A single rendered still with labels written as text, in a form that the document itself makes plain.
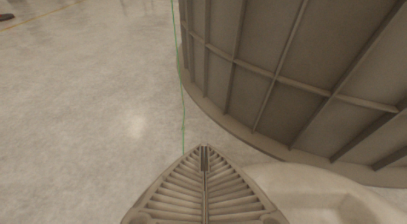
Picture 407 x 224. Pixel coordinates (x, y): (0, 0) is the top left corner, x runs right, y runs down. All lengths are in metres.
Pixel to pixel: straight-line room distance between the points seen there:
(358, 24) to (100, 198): 1.07
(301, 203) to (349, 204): 0.10
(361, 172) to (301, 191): 0.63
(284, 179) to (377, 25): 0.46
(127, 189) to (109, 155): 0.21
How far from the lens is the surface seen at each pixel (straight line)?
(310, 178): 0.50
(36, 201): 1.03
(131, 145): 0.94
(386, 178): 1.15
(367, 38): 0.63
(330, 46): 0.62
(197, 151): 0.17
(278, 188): 0.46
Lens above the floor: 0.76
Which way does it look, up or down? 44 degrees down
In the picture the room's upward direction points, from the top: 1 degrees clockwise
